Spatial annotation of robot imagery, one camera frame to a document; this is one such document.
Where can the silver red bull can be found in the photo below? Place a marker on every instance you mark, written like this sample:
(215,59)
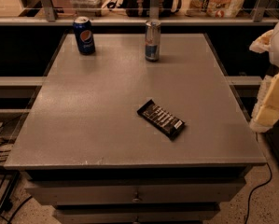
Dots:
(152,38)

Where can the blue pepsi can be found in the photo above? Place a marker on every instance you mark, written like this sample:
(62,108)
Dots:
(84,35)

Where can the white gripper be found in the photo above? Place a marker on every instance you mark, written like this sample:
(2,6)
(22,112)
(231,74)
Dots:
(265,115)

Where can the black backpack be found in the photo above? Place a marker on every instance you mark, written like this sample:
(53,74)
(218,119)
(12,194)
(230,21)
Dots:
(141,8)

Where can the grey drawer cabinet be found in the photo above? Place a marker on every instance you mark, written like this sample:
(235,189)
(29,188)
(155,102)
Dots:
(86,151)

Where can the black chocolate rxbar wrapper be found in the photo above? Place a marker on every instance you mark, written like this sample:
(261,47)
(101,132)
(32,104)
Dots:
(161,119)

